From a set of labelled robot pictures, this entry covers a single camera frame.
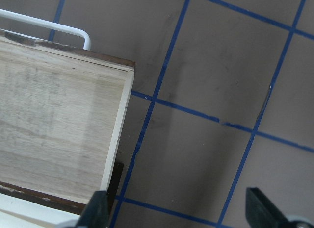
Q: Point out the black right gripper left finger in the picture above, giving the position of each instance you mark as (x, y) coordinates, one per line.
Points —
(94, 215)

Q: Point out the wooden drawer with white handle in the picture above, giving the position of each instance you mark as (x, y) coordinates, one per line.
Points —
(62, 111)

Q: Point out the dark wooden drawer cabinet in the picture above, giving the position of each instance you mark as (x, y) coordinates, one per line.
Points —
(114, 184)

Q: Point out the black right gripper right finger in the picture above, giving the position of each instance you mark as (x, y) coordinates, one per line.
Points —
(261, 212)

